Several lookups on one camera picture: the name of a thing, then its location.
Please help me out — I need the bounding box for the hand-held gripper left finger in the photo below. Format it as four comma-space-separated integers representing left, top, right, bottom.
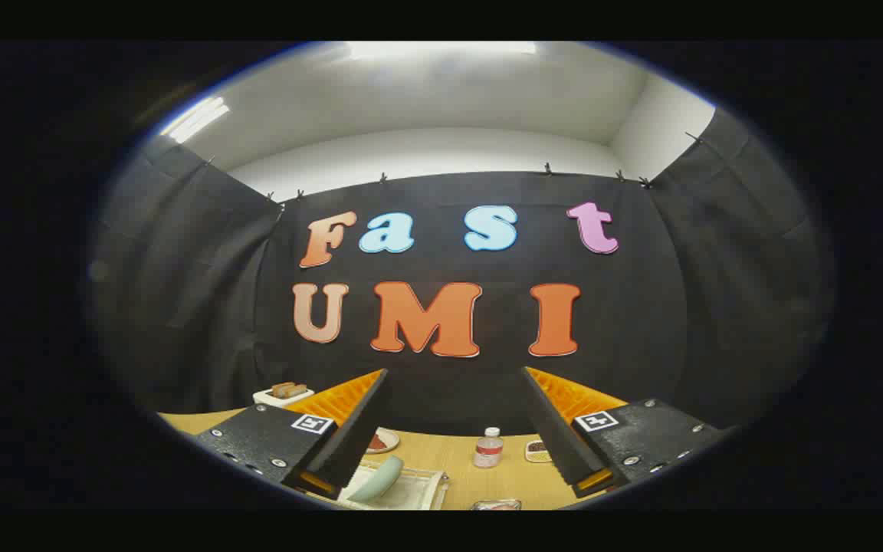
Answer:
195, 368, 390, 501

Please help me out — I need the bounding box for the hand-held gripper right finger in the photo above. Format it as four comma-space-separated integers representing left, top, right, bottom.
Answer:
520, 366, 724, 499

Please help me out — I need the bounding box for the green plate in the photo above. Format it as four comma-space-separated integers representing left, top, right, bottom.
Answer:
347, 455, 404, 504

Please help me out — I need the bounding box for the white wire dish rack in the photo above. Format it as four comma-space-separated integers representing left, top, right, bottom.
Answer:
311, 458, 450, 511

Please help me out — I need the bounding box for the clear bottle red label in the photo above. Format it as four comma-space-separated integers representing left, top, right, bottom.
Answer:
474, 427, 504, 468

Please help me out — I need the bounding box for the white toaster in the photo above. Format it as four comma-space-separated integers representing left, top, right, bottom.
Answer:
253, 381, 315, 407

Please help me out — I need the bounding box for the ceiling light panel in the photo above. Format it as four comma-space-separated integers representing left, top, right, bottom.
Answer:
160, 97, 230, 143

